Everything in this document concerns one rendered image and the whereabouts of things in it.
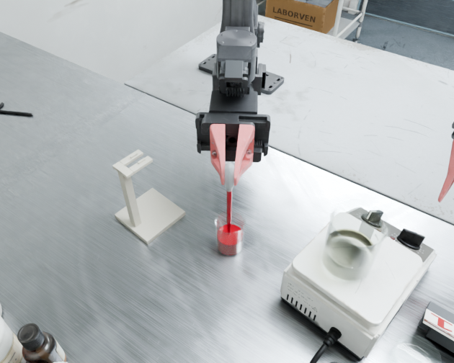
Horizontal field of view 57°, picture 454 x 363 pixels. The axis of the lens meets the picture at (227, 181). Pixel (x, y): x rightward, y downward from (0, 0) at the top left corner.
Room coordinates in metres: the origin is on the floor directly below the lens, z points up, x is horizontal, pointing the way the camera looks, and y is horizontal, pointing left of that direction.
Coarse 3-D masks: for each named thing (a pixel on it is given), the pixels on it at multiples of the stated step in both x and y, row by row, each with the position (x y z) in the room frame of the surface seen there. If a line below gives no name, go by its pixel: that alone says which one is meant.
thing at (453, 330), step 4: (428, 312) 0.26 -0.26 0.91; (428, 316) 0.25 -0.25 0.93; (432, 316) 0.25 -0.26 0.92; (436, 316) 0.25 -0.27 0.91; (428, 320) 0.24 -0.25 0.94; (432, 320) 0.24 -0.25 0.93; (436, 320) 0.24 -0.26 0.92; (440, 320) 0.25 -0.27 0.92; (444, 320) 0.25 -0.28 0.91; (436, 324) 0.23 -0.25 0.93; (440, 324) 0.24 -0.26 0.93; (444, 324) 0.24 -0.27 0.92; (448, 324) 0.24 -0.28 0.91; (452, 324) 0.25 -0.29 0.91; (444, 328) 0.23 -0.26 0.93; (448, 328) 0.23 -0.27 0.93; (452, 328) 0.23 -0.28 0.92; (448, 332) 0.22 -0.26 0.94; (452, 332) 0.22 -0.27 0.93
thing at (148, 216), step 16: (128, 160) 0.43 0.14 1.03; (144, 160) 0.43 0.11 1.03; (128, 176) 0.40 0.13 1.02; (128, 192) 0.40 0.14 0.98; (128, 208) 0.41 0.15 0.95; (144, 208) 0.44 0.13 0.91; (160, 208) 0.44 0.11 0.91; (176, 208) 0.44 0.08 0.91; (128, 224) 0.41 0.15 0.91; (144, 224) 0.41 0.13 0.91; (160, 224) 0.41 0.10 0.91; (144, 240) 0.38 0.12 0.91
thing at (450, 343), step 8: (432, 304) 0.28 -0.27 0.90; (424, 312) 0.26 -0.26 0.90; (432, 312) 0.26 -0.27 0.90; (440, 312) 0.26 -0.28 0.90; (448, 312) 0.26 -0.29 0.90; (448, 320) 0.25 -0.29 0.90; (424, 328) 0.24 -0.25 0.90; (432, 328) 0.23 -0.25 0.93; (432, 336) 0.23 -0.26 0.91; (440, 336) 0.22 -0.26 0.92; (448, 336) 0.22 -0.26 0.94; (440, 344) 0.22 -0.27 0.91; (448, 344) 0.22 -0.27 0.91
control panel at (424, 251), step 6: (396, 228) 0.38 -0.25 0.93; (390, 234) 0.36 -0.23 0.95; (396, 234) 0.36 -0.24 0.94; (396, 240) 0.34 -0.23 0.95; (420, 246) 0.34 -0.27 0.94; (426, 246) 0.35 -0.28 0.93; (414, 252) 0.32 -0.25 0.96; (420, 252) 0.33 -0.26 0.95; (426, 252) 0.33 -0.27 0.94; (426, 258) 0.31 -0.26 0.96
